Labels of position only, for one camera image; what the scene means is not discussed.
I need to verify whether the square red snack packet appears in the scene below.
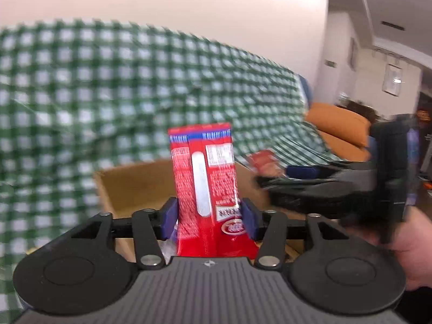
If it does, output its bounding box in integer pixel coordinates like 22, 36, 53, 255
247, 149, 284, 177

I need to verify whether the long red snack packet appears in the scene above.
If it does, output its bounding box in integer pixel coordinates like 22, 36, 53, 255
168, 123, 258, 260

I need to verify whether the person's right hand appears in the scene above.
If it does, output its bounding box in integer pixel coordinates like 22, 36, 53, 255
343, 205, 432, 291

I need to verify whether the brown cardboard box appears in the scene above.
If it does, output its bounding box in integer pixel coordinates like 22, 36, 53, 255
93, 158, 305, 264

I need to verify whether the orange sofa cushion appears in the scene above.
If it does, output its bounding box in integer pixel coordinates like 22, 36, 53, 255
305, 102, 370, 162

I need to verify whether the green white checkered cloth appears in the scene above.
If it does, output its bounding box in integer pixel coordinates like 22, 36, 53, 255
1, 20, 335, 323

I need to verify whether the white framed wall picture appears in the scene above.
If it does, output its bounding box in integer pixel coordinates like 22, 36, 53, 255
382, 64, 403, 97

